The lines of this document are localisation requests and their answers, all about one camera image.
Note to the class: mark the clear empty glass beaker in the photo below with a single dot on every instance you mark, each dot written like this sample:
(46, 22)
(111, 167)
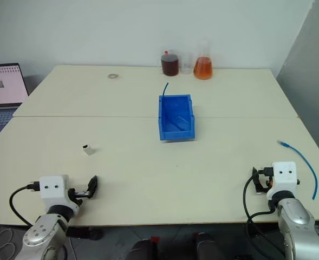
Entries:
(187, 66)

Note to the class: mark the small white connector block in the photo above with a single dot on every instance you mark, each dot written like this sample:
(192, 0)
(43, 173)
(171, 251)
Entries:
(88, 150)

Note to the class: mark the flask of orange liquid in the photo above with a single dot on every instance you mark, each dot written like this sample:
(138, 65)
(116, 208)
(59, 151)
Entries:
(202, 69)

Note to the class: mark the open grey laptop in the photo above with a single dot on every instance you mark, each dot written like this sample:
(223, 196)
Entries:
(2, 86)

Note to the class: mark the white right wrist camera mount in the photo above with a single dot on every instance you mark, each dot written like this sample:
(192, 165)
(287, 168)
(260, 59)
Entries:
(282, 178)

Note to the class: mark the jar of dark brown liquid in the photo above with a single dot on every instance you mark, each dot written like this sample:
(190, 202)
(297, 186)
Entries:
(170, 66)

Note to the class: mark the blue plastic storage bin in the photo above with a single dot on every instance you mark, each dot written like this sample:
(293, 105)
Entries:
(176, 127)

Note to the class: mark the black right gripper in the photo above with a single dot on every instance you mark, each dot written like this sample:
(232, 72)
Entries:
(267, 177)

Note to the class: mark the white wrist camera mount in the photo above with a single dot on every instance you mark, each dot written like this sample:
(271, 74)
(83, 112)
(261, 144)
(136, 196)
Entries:
(52, 191)
(282, 178)

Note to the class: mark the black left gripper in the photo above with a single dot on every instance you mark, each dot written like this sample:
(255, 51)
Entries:
(78, 195)

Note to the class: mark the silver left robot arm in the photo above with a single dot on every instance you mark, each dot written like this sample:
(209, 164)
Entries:
(44, 233)

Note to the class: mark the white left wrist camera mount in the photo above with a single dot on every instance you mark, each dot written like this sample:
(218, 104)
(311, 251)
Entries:
(52, 191)

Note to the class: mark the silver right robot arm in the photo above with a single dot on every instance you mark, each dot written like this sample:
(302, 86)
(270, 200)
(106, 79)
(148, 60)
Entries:
(297, 224)

